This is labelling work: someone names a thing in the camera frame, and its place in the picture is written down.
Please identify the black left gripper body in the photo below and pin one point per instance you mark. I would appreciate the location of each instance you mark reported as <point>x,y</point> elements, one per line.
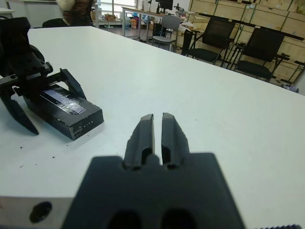
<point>26,71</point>

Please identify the wooden desk white legs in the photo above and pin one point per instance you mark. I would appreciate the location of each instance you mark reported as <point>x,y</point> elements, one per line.
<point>143,12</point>

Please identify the black mesh office chair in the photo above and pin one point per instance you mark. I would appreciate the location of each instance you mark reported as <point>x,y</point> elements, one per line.
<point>264,43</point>
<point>219,31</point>

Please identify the black computer tower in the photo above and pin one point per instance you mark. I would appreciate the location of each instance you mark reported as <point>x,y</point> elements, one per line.
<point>157,29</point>

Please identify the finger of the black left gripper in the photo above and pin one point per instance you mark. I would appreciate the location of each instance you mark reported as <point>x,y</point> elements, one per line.
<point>72,86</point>
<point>16,112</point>

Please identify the black swivel chair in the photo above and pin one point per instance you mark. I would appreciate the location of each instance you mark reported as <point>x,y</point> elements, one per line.
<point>54,23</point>

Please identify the person in brown jacket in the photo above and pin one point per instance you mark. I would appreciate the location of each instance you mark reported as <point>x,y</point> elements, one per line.
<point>78,12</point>

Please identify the small black desk microscope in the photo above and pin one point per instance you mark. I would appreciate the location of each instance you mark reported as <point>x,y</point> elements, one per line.
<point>179,8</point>

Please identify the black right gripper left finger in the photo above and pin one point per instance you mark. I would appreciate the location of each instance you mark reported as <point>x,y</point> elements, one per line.
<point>143,136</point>

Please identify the orange bag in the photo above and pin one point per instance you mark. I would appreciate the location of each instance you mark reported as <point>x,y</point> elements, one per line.
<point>134,23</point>

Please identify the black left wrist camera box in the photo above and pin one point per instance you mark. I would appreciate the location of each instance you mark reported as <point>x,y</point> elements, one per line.
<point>14,31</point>

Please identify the black computer monitor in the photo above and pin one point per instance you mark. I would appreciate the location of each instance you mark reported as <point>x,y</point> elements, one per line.
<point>164,3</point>

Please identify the pale wooden crate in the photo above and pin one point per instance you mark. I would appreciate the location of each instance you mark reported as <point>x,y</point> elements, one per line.
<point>269,17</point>
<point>294,48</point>
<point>233,12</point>
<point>296,23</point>
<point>194,19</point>
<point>202,6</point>

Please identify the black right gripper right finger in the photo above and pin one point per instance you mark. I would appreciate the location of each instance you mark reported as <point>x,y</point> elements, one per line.
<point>175,140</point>

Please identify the black box lid shiny label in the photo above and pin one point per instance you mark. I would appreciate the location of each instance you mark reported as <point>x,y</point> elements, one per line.
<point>78,119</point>

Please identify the grey chair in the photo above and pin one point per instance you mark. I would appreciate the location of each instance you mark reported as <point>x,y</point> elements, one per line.
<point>170,22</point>

